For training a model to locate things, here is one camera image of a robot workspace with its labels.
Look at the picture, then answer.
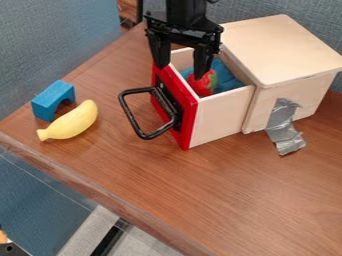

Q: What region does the drawer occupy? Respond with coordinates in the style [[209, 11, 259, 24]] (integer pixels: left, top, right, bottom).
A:
[[117, 46, 258, 152]]

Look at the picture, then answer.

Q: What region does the yellow toy banana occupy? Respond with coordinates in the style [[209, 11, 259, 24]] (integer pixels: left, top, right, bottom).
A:
[[36, 99, 99, 142]]

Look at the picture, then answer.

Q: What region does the blue cloth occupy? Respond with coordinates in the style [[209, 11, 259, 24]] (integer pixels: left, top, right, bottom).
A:
[[179, 57, 248, 95]]

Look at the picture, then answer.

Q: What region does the red toy strawberry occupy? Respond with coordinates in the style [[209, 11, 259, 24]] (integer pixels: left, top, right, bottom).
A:
[[184, 68, 220, 98]]

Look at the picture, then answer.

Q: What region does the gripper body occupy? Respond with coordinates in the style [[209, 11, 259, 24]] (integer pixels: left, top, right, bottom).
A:
[[142, 11, 226, 54]]

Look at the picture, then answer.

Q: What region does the cabinet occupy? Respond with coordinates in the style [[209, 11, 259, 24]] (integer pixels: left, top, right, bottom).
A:
[[219, 13, 342, 135]]

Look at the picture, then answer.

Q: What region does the blue arch block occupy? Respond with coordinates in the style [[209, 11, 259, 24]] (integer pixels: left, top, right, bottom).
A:
[[29, 79, 77, 123]]

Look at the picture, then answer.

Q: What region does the grey tape strip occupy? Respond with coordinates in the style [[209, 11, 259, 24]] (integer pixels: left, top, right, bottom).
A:
[[264, 97, 308, 157]]

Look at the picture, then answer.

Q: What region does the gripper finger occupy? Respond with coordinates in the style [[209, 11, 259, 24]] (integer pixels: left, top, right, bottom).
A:
[[146, 32, 174, 71], [191, 42, 217, 80]]

